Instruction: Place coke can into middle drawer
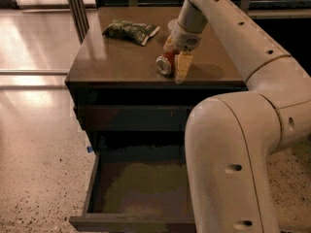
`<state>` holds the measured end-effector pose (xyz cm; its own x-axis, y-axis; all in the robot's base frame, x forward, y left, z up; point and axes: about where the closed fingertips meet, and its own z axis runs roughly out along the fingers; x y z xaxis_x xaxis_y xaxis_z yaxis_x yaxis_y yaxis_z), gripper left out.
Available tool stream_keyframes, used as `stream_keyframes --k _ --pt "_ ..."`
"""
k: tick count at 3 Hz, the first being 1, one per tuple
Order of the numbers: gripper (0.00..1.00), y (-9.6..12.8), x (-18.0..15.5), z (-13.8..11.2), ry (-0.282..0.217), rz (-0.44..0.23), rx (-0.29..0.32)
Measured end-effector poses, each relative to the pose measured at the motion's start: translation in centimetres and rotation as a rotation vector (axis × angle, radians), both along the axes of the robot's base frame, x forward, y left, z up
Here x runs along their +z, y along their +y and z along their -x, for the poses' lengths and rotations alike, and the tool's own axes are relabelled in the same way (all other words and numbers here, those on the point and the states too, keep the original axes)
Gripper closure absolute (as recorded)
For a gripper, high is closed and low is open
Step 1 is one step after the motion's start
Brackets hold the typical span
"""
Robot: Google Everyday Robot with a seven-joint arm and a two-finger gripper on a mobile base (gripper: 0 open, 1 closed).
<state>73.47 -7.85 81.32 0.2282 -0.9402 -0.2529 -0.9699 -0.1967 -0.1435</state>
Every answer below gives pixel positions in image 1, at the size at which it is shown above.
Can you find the red coke can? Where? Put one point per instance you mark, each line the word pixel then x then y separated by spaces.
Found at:
pixel 166 64

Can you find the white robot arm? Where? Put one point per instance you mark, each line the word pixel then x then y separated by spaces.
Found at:
pixel 229 136

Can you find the green chip bag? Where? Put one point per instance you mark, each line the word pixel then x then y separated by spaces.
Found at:
pixel 138 33

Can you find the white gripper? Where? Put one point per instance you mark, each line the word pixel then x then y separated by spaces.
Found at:
pixel 183 38

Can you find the blue tape piece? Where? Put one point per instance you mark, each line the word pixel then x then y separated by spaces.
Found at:
pixel 89 149

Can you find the dark wooden drawer cabinet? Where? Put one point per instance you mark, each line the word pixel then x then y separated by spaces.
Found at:
pixel 112 72

